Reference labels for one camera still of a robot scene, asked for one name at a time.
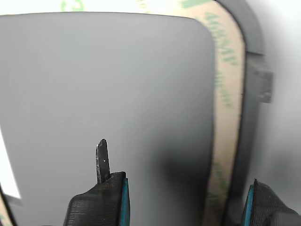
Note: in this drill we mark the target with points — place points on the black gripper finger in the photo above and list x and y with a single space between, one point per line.
94 209
263 202

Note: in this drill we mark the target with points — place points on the tan adhesive-backed frame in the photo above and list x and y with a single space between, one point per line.
227 94

